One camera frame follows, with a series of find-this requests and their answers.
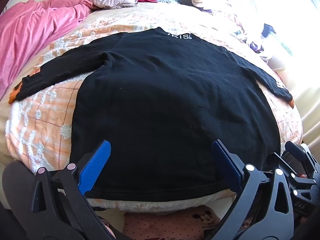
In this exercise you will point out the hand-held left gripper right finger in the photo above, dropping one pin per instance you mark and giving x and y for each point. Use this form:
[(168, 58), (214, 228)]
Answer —
[(228, 165)]

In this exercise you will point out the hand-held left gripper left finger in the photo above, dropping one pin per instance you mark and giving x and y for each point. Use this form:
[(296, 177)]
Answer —
[(96, 165)]

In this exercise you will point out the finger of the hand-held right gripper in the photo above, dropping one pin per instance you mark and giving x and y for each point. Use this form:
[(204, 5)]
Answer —
[(278, 162), (297, 153)]

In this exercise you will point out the black sweater with orange cuffs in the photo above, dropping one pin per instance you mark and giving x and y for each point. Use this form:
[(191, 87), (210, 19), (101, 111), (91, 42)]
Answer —
[(160, 105)]

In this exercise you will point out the pile of mixed clothes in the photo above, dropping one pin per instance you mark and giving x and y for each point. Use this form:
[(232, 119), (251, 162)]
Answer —
[(207, 1)]

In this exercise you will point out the person's left hand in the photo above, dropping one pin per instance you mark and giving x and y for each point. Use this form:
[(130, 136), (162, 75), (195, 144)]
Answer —
[(109, 230)]

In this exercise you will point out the white curtain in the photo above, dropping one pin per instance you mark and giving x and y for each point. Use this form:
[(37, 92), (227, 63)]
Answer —
[(307, 105)]

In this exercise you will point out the orange and white fleece blanket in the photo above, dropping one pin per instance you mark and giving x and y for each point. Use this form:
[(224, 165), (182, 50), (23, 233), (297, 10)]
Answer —
[(45, 120)]

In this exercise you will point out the pink dotted pajama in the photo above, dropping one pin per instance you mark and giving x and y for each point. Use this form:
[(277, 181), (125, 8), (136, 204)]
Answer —
[(162, 225)]

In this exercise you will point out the pink duvet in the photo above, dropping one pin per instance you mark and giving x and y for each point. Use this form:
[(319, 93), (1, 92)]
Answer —
[(30, 30)]

